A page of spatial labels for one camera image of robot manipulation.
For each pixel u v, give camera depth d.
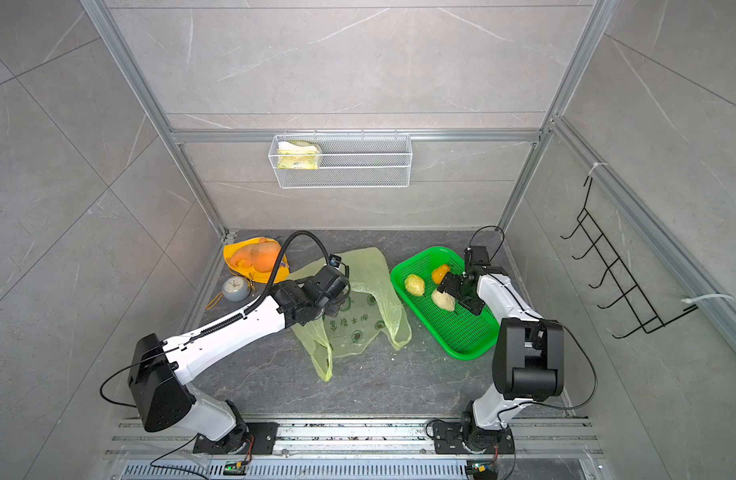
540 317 0.49
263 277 1.04
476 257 0.74
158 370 0.43
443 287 0.86
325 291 0.59
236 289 0.98
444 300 0.93
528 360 0.45
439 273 1.01
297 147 0.86
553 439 0.75
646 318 0.59
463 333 0.92
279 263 0.57
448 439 0.73
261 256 1.01
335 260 0.70
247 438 0.72
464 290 0.78
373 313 0.96
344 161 1.01
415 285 0.98
